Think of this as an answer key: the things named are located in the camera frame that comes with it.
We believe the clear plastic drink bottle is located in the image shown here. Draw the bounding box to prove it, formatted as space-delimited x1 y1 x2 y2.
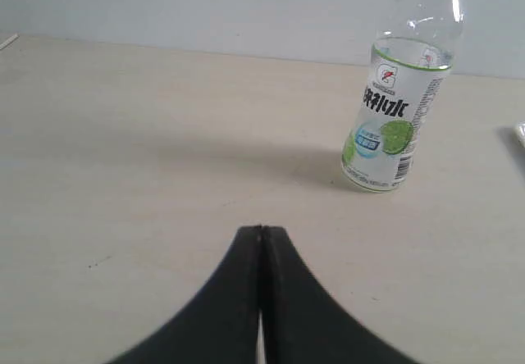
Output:
341 0 464 193

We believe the white plastic tray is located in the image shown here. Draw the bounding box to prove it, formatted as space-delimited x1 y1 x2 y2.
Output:
513 121 525 148

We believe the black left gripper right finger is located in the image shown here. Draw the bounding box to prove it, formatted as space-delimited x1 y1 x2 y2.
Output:
261 226 415 363

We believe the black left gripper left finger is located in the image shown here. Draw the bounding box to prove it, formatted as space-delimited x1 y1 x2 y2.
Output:
111 225 262 363

